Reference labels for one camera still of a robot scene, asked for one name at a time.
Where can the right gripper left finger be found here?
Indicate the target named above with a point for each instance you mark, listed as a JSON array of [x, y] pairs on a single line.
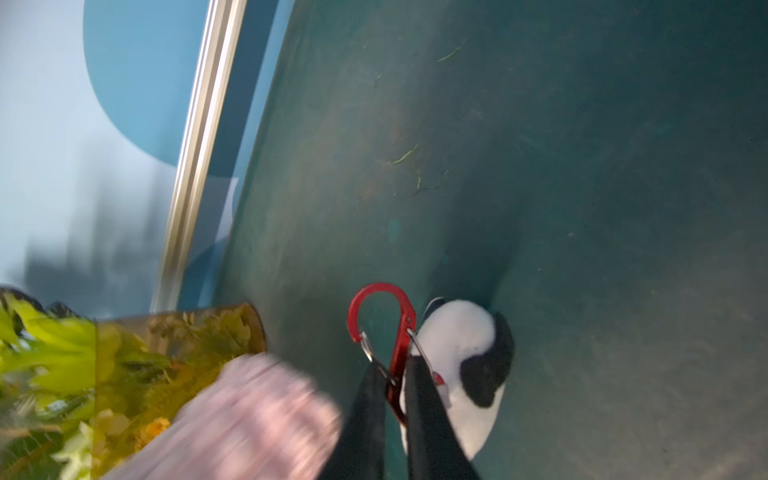
[[360, 451]]

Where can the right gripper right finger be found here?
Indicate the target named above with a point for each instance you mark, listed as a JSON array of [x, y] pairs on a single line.
[[433, 450]]

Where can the red carabiner clip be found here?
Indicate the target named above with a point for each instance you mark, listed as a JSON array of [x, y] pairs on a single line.
[[379, 318]]

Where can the pink knitted bag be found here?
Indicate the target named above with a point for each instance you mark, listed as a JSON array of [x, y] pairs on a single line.
[[260, 419]]

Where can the panda plush decoration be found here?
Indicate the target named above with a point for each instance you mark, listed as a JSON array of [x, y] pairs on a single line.
[[470, 350]]

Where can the flower bouquet in amber vase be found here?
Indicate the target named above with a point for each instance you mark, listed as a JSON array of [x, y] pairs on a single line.
[[80, 396]]

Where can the aluminium back frame bar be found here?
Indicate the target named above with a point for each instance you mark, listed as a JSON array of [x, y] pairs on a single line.
[[221, 33]]

